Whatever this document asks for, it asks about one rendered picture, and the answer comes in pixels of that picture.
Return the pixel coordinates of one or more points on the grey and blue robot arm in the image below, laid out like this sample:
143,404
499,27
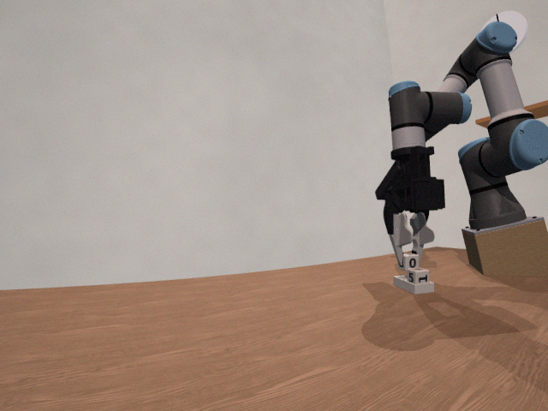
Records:
517,141

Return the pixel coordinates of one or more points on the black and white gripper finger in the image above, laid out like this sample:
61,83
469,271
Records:
397,228
421,233

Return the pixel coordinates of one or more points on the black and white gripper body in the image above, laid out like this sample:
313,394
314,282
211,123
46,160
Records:
427,193

